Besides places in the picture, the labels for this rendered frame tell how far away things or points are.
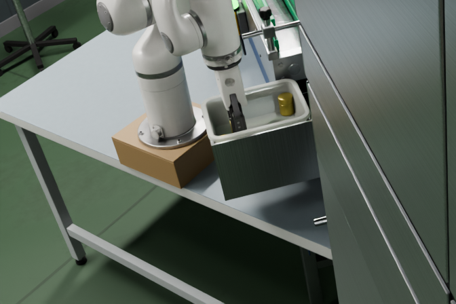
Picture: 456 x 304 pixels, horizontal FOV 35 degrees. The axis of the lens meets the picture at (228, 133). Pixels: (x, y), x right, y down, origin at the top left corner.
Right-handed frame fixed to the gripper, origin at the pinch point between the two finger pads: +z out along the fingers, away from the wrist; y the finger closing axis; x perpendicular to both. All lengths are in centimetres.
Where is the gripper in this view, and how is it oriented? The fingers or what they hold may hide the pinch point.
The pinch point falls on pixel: (237, 119)
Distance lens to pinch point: 160.9
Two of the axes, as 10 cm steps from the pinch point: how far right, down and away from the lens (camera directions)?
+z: 1.9, 8.0, 5.7
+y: -1.6, -5.4, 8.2
